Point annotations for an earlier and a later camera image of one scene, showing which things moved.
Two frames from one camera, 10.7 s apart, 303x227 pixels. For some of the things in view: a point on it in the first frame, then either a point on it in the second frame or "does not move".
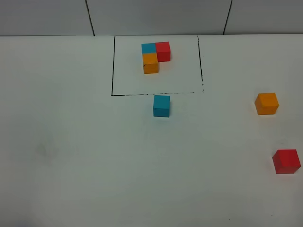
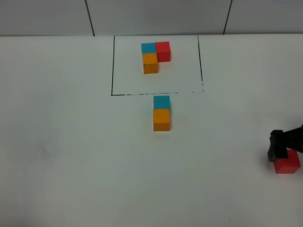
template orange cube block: (150, 64) does not move
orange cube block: (266, 103) → (161, 118)
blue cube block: (162, 106) does not move
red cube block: (286, 161) does not move
